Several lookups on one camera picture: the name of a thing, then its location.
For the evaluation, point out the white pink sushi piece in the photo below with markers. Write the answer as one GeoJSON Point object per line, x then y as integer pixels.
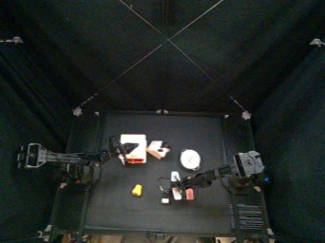
{"type": "Point", "coordinates": [155, 151]}

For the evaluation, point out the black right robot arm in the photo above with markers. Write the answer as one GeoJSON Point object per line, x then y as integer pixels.
{"type": "Point", "coordinates": [248, 164]}

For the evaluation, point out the white block with dark stripe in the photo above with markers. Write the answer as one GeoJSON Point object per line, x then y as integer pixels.
{"type": "Point", "coordinates": [174, 175]}

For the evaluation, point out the red toy food piece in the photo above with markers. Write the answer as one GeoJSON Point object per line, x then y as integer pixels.
{"type": "Point", "coordinates": [190, 194]}

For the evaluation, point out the white toy pot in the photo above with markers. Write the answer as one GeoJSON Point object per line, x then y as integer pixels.
{"type": "Point", "coordinates": [190, 159]}

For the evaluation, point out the yellow toy food piece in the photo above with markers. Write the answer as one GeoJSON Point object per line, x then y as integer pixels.
{"type": "Point", "coordinates": [137, 190]}

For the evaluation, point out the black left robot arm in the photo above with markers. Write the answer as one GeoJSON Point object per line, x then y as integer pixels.
{"type": "Point", "coordinates": [55, 156]}

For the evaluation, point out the grey metal frame bracket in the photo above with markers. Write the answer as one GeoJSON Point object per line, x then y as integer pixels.
{"type": "Point", "coordinates": [269, 234]}
{"type": "Point", "coordinates": [162, 111]}
{"type": "Point", "coordinates": [14, 40]}
{"type": "Point", "coordinates": [316, 42]}
{"type": "Point", "coordinates": [44, 233]}
{"type": "Point", "coordinates": [78, 111]}
{"type": "Point", "coordinates": [246, 115]}

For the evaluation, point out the white toy food bar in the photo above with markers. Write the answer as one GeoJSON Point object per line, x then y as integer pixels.
{"type": "Point", "coordinates": [177, 194]}

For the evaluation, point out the white text label sticker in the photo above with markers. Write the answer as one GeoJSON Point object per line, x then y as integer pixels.
{"type": "Point", "coordinates": [249, 216]}

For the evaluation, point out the white and red toy box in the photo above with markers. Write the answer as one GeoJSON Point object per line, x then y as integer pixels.
{"type": "Point", "coordinates": [137, 156]}

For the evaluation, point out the small white cube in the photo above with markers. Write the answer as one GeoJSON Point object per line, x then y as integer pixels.
{"type": "Point", "coordinates": [165, 200]}

